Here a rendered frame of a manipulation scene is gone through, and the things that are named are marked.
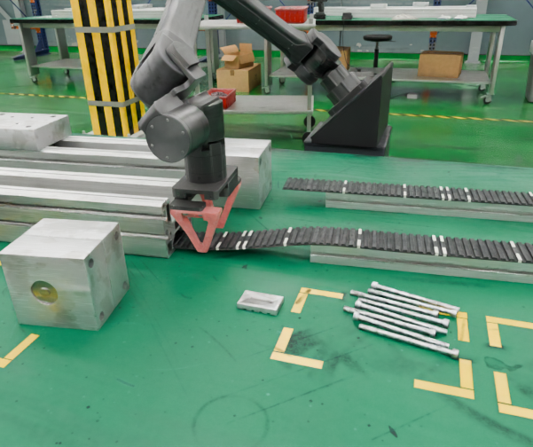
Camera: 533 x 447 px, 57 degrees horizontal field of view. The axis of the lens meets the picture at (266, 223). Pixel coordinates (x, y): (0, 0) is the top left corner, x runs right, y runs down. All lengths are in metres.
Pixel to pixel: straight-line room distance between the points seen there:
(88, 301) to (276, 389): 0.23
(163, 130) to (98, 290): 0.20
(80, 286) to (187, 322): 0.13
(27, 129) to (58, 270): 0.46
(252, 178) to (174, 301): 0.29
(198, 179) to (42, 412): 0.33
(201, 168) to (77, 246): 0.19
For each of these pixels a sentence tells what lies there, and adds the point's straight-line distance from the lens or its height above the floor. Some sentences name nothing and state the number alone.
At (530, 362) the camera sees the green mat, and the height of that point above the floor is 0.78.
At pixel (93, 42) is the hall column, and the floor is 0.75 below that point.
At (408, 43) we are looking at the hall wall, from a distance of 8.32.
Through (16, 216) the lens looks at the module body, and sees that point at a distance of 0.82.
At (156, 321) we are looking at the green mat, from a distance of 0.60.
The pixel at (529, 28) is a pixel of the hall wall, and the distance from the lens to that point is 8.39.
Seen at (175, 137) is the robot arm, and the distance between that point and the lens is 0.58.
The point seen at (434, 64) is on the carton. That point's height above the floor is 0.35.
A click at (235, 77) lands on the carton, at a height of 0.16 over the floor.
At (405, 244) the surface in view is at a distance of 0.69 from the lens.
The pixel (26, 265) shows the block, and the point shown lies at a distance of 0.60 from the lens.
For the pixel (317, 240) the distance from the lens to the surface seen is 0.68.
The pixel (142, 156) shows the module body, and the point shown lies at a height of 0.86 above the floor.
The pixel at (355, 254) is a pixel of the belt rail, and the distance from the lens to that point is 0.68.
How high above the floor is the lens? 1.13
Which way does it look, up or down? 26 degrees down
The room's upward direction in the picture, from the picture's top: 1 degrees counter-clockwise
